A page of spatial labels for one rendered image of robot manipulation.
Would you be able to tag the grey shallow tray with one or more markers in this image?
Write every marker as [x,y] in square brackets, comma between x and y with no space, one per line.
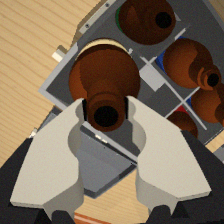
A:
[102,167]

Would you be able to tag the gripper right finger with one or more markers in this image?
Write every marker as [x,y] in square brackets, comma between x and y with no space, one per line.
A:
[174,168]

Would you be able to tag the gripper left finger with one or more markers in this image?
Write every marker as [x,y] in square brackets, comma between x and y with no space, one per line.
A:
[43,174]

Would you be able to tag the grey plastic crate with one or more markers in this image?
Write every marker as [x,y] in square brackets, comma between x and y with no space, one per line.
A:
[196,20]

